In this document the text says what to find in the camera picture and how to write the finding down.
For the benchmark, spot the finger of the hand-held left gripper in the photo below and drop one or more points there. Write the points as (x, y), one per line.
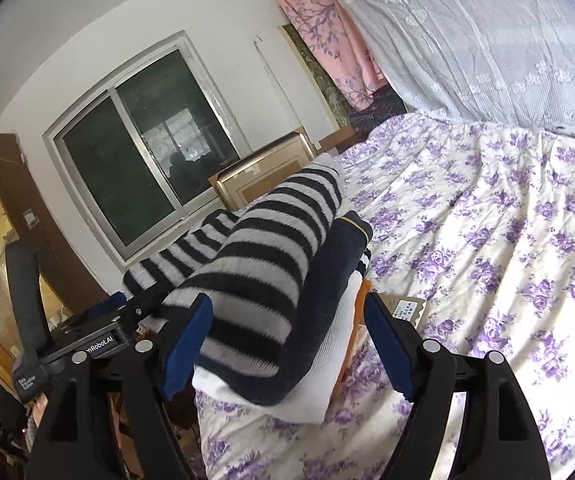
(135, 307)

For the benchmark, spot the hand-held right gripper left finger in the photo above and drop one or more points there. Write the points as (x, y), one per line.
(187, 350)

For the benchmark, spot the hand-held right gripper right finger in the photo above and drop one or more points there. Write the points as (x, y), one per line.
(387, 350)

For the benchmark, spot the black and grey striped sweater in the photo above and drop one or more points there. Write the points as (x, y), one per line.
(267, 260)

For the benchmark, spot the folded orange garment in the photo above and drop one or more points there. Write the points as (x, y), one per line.
(350, 355)

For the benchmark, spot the brown label card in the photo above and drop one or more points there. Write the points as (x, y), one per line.
(407, 310)

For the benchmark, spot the folded white garment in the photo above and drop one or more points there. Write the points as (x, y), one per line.
(317, 390)

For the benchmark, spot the folded navy garment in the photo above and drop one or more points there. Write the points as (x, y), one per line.
(327, 285)

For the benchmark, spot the white framed window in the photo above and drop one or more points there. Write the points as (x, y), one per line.
(132, 160)

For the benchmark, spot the purple floral bed sheet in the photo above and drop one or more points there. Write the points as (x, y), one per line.
(492, 235)

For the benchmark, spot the brown wooden board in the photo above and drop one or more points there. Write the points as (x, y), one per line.
(342, 140)

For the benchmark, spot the dark patterned cloth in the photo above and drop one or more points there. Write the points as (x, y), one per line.
(377, 107)

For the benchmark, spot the dark green patterned panel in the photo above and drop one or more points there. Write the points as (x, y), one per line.
(317, 85)

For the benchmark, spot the white lace cover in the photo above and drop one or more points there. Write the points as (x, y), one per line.
(467, 35)

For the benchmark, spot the pink floral cloth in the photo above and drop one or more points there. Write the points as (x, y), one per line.
(327, 25)

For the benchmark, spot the white wall switch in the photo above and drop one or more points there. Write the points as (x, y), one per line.
(30, 218)

